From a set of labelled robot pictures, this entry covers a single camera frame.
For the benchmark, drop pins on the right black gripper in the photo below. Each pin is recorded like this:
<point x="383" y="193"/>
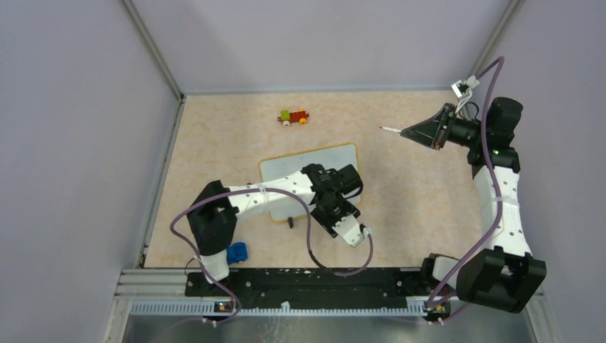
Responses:
<point x="429" y="131"/>

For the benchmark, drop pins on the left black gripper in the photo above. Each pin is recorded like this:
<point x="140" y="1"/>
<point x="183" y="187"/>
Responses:
<point x="328" y="223"/>

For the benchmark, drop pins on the red white marker pen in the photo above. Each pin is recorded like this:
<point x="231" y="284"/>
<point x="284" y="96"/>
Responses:
<point x="390" y="129"/>

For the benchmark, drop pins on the white whiteboard yellow edge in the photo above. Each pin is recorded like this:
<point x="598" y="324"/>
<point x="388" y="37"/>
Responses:
<point x="278" y="167"/>

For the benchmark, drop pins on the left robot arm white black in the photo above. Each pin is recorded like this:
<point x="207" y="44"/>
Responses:
<point x="323" y="194"/>

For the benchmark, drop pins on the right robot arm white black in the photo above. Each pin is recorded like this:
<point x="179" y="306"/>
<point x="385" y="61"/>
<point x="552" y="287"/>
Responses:
<point x="500" y="272"/>

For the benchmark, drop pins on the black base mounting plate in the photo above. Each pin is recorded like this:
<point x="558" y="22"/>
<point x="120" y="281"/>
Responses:
<point x="374" y="288"/>

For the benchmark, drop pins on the blue toy car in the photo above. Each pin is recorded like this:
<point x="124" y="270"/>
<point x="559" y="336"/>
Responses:
<point x="237" y="253"/>

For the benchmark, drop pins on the red green brick toy car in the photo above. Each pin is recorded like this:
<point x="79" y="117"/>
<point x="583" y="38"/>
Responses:
<point x="287" y="118"/>

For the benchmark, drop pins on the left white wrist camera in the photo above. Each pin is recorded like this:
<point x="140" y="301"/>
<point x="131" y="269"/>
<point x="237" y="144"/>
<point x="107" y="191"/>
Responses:
<point x="351" y="231"/>

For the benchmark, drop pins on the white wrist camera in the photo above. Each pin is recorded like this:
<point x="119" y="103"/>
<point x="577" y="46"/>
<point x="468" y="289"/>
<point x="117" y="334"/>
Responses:
<point x="351" y="231"/>
<point x="463" y="90"/>

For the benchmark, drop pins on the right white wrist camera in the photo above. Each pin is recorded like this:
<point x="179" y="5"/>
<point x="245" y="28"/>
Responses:
<point x="463" y="90"/>

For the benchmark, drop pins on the aluminium frame rail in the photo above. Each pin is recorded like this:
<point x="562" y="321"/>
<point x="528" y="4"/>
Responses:
<point x="161" y="291"/>

